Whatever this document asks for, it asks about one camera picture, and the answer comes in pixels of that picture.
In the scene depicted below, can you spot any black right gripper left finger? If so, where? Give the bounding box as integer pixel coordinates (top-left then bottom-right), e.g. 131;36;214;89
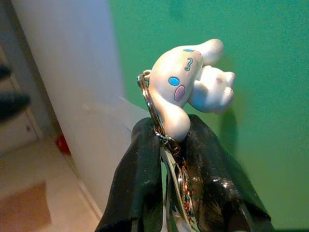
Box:
95;117;167;232

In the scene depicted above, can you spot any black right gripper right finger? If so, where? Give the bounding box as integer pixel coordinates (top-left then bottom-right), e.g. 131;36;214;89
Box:
183;114;275;232

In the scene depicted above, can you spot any white puppy charm key bunch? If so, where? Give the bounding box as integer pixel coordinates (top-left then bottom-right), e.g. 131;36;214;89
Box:
137;38;236;232

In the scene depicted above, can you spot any small red object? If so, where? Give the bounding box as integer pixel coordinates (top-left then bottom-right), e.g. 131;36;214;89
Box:
55;134;72;155

